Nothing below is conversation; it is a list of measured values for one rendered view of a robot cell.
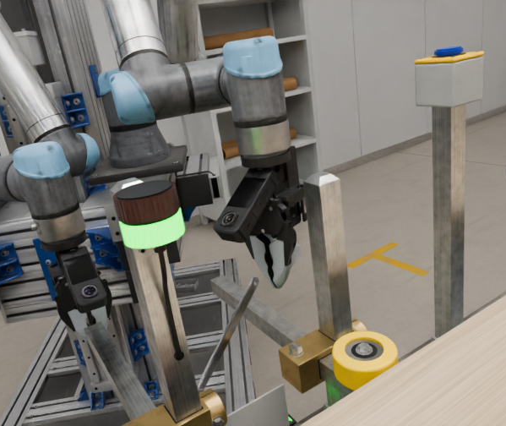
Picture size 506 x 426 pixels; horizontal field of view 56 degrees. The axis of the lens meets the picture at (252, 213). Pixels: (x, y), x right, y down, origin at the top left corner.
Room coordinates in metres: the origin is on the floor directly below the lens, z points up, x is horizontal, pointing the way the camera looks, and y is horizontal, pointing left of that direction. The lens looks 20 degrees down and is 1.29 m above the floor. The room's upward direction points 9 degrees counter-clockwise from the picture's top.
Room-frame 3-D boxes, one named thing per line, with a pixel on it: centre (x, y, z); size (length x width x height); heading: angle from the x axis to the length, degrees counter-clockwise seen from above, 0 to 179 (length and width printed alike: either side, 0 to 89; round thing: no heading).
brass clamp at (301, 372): (0.59, -0.08, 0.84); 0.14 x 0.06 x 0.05; 119
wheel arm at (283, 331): (0.66, -0.02, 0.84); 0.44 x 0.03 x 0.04; 29
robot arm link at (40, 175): (0.75, 0.32, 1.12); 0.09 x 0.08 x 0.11; 58
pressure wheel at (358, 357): (0.49, -0.11, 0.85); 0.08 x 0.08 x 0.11
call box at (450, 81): (0.73, -0.32, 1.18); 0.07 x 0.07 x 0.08; 29
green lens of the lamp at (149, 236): (0.44, 0.10, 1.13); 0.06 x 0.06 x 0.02
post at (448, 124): (0.73, -0.33, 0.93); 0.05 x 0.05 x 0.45; 29
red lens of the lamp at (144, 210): (0.44, 0.10, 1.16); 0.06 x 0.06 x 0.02
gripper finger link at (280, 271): (0.66, -0.04, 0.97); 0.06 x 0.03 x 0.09; 139
